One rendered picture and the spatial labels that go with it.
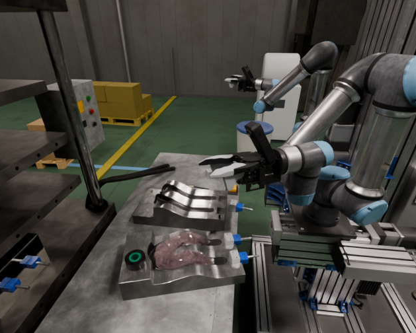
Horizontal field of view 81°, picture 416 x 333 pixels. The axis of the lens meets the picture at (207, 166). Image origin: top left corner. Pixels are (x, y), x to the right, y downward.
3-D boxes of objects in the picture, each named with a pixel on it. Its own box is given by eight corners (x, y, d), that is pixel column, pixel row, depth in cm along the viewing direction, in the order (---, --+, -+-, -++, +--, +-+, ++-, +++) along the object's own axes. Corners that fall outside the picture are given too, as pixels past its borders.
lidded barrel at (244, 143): (267, 158, 373) (272, 121, 343) (268, 176, 331) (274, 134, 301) (235, 156, 381) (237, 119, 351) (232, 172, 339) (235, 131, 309)
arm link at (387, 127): (348, 201, 97) (402, 51, 71) (383, 226, 85) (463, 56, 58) (324, 207, 94) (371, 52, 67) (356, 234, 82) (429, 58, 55)
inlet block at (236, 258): (256, 255, 113) (257, 247, 110) (260, 264, 109) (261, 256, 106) (229, 259, 111) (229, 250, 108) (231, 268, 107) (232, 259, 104)
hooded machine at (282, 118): (291, 145, 418) (307, 55, 349) (254, 143, 426) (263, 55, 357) (286, 129, 479) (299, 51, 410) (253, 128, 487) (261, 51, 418)
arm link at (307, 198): (294, 185, 83) (300, 156, 77) (317, 205, 73) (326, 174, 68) (274, 189, 80) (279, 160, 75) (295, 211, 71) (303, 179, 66)
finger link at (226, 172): (218, 199, 54) (247, 186, 60) (217, 175, 52) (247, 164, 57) (209, 194, 57) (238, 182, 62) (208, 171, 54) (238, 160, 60)
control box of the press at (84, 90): (133, 248, 221) (96, 79, 149) (118, 277, 196) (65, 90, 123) (110, 246, 224) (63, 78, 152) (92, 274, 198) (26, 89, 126)
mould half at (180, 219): (227, 202, 152) (227, 184, 145) (223, 232, 129) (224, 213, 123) (149, 195, 158) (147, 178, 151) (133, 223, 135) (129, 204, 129)
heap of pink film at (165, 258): (209, 236, 119) (209, 224, 115) (215, 267, 103) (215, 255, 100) (155, 243, 115) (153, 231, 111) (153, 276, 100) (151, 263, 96)
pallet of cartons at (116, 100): (142, 126, 496) (137, 86, 458) (82, 124, 508) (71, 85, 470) (155, 112, 577) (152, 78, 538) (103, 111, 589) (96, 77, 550)
